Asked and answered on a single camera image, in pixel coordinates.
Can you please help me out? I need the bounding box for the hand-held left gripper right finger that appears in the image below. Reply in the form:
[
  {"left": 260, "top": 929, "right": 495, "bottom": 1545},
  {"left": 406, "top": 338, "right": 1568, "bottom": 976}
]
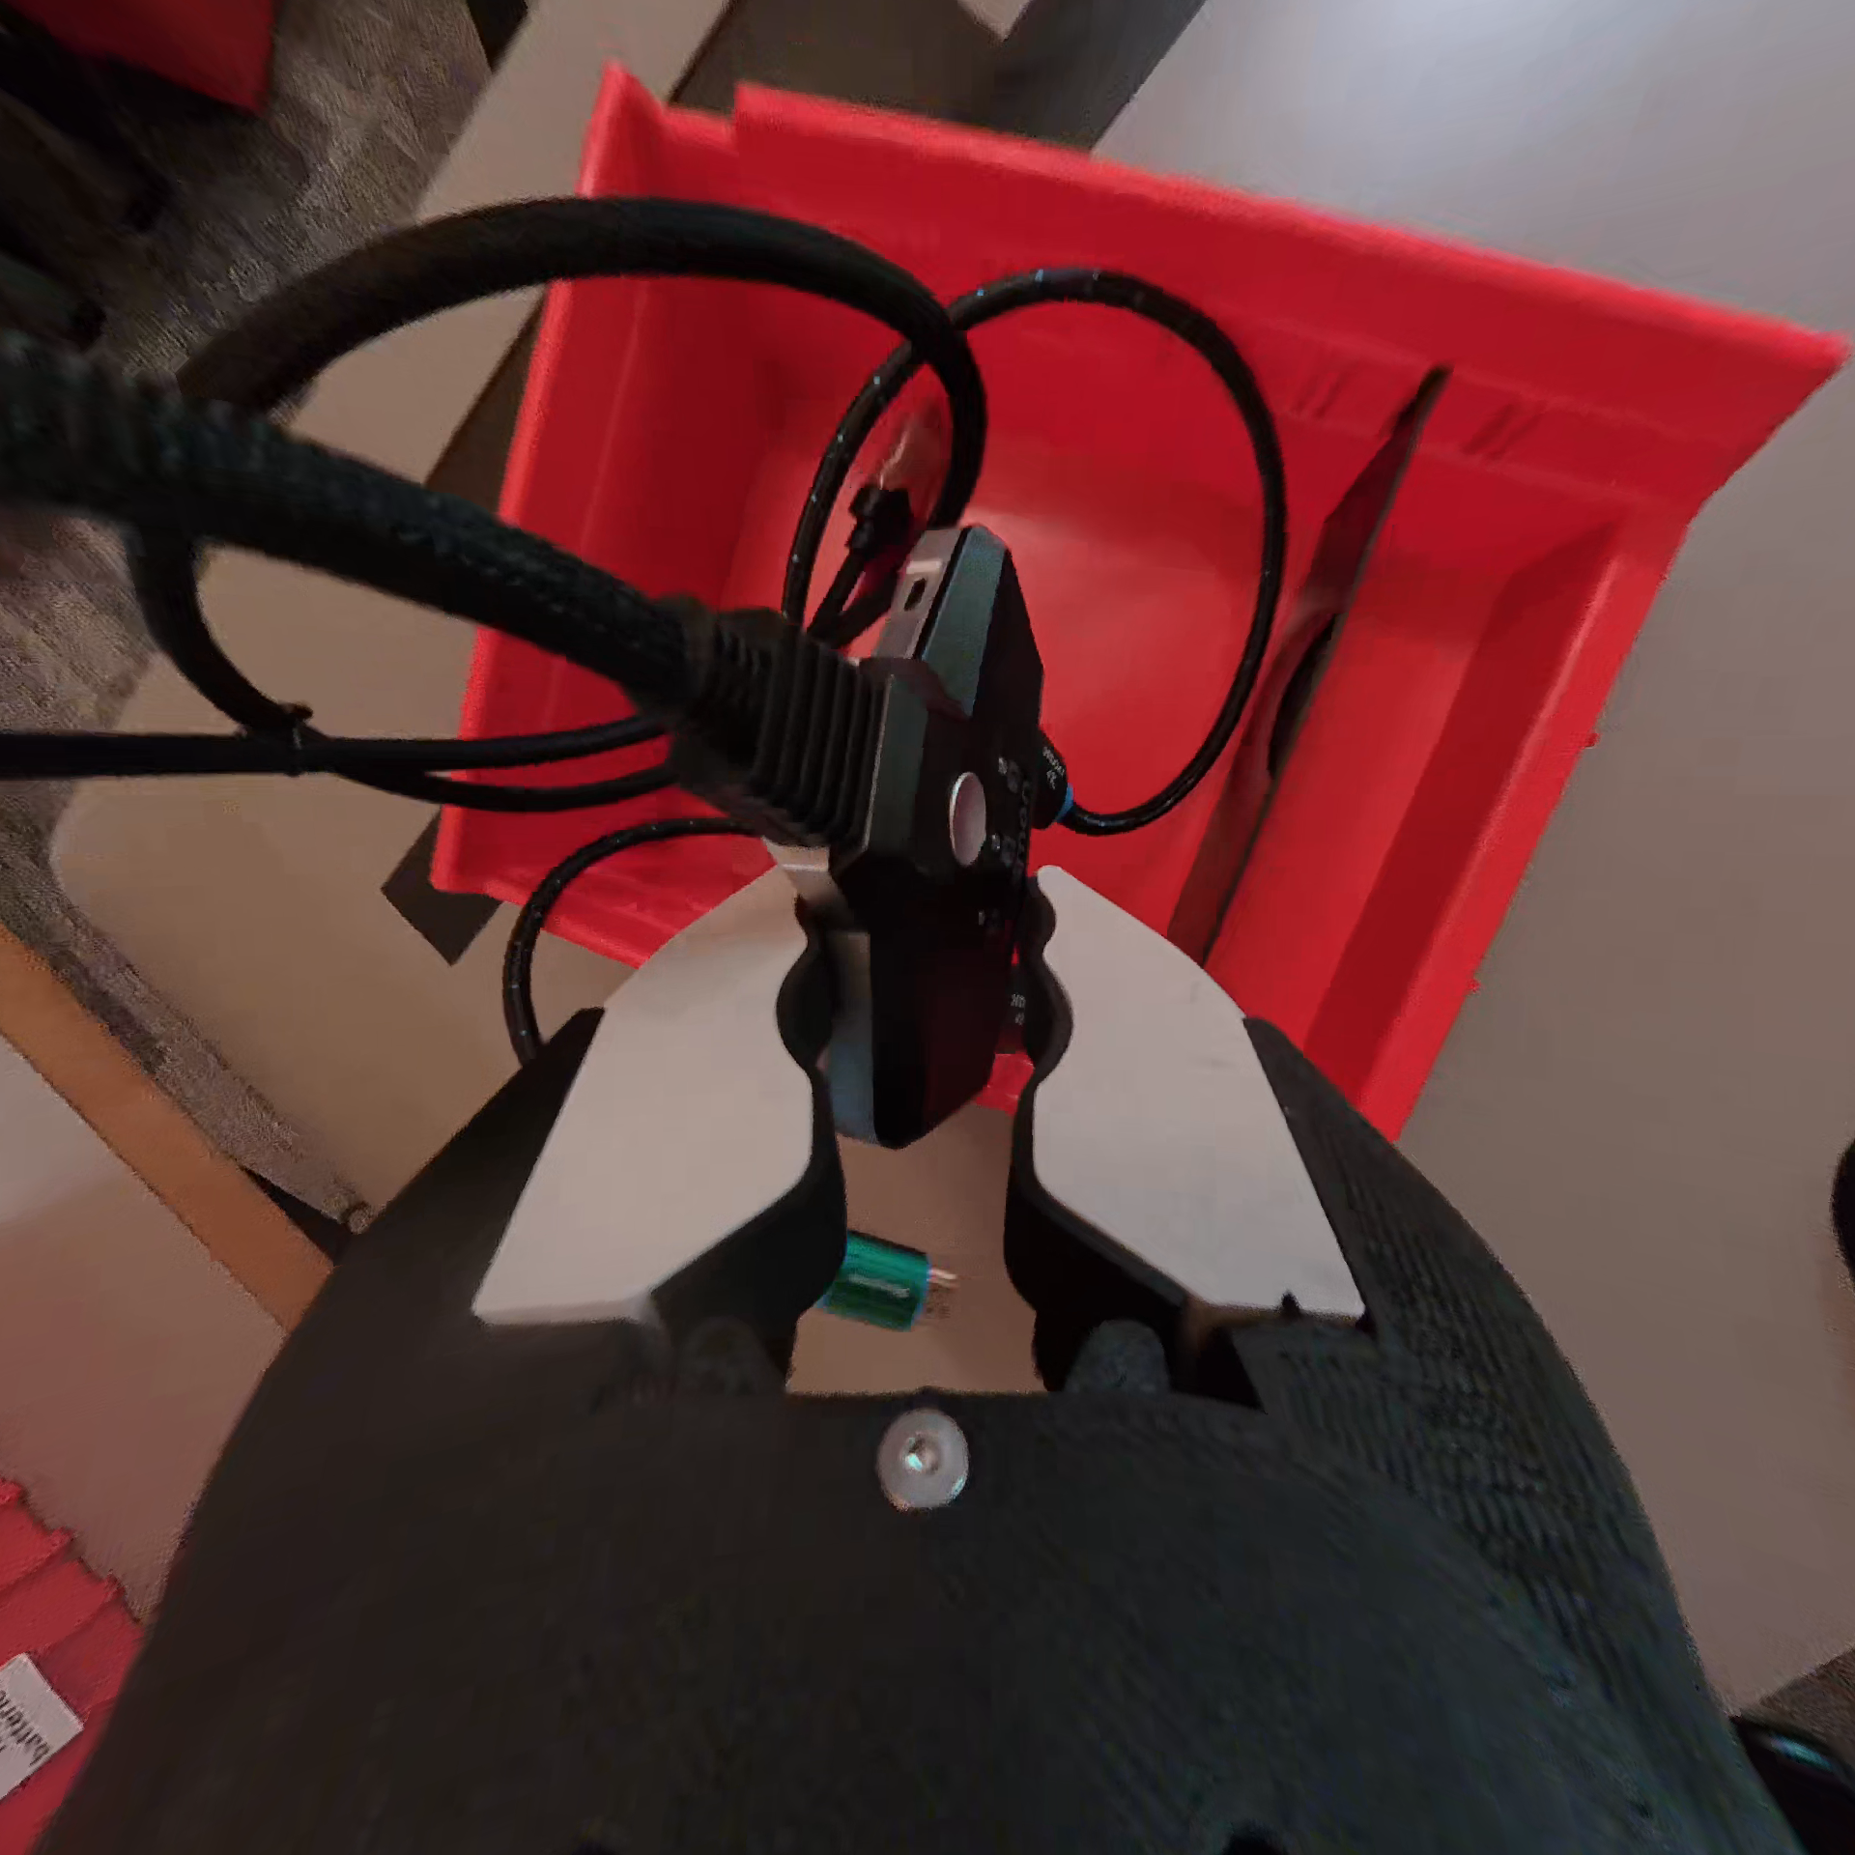
[{"left": 1003, "top": 865, "right": 1369, "bottom": 1362}]

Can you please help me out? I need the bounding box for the thin black cable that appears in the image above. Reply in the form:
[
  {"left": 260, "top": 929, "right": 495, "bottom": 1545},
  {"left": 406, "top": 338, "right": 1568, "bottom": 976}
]
[{"left": 0, "top": 709, "right": 683, "bottom": 815}]

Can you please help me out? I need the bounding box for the red plastic bin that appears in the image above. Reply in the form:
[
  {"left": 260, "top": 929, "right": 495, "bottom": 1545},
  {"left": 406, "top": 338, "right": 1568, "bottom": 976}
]
[{"left": 432, "top": 66, "right": 1850, "bottom": 1140}]

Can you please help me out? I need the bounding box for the thick black braided cable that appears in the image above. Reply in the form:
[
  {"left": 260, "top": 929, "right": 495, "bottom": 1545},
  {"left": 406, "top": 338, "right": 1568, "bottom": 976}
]
[{"left": 0, "top": 196, "right": 890, "bottom": 848}]

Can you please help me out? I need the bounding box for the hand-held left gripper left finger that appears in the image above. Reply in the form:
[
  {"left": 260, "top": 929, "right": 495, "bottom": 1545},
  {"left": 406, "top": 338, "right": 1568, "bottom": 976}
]
[{"left": 471, "top": 867, "right": 853, "bottom": 1378}]

